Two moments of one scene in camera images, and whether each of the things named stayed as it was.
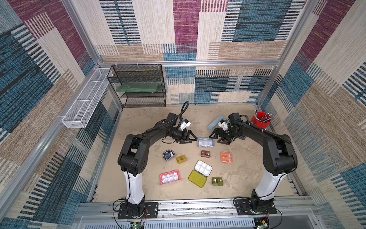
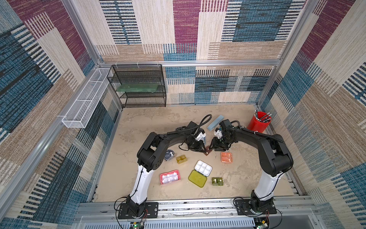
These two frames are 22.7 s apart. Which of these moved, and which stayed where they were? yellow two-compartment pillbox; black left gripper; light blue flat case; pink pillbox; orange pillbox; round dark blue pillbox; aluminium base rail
Moved: black left gripper
Stayed: pink pillbox; light blue flat case; orange pillbox; round dark blue pillbox; aluminium base rail; yellow two-compartment pillbox
